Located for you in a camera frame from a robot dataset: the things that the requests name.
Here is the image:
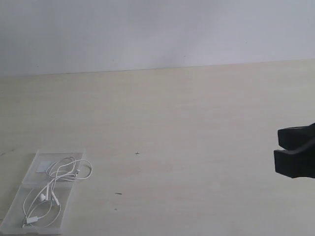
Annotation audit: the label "white wired earphones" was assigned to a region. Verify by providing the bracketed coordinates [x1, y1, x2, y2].
[21, 156, 93, 228]

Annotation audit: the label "clear plastic storage case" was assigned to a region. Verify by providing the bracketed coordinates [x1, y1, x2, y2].
[0, 150, 91, 235]

